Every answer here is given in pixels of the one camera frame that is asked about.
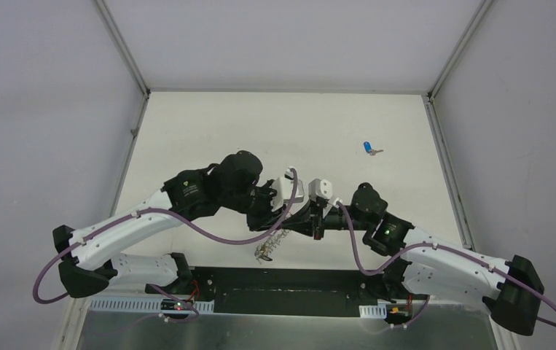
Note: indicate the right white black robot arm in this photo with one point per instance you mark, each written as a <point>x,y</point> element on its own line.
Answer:
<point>421,264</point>

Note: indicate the metal disc with keyrings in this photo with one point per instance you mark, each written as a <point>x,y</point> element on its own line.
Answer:
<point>267,247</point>

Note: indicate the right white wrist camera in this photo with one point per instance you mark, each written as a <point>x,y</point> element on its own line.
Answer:
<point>321,191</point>

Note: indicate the left white cable duct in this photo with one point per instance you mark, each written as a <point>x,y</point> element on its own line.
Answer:
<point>142,305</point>

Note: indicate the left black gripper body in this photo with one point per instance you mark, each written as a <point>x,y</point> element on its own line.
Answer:
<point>262,209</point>

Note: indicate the white cable duct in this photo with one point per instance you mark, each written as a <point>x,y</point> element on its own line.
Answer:
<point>378,311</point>
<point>142,305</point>

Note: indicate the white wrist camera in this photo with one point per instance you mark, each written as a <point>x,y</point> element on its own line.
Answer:
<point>287,190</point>
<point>321,191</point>

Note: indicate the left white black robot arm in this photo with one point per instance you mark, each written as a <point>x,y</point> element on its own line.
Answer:
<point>92,259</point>

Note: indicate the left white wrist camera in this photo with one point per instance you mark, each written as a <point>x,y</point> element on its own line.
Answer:
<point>287,190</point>

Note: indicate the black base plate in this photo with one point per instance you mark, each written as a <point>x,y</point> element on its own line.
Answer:
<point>288,292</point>

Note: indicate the blue capped key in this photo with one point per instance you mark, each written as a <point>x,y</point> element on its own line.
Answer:
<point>370,150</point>

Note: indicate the right white cable duct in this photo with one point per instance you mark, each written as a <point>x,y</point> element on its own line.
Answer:
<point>378,311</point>

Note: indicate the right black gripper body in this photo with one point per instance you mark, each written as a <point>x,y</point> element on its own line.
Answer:
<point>334,219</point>

